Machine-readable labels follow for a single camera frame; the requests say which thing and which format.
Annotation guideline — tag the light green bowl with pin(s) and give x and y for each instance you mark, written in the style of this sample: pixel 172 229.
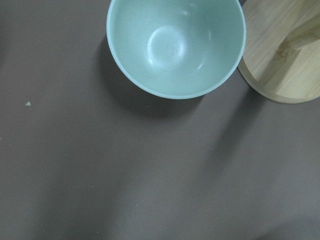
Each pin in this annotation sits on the light green bowl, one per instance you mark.
pixel 176 49

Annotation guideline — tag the round wooden rack base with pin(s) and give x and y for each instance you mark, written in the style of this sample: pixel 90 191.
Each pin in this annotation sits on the round wooden rack base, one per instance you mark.
pixel 281 60

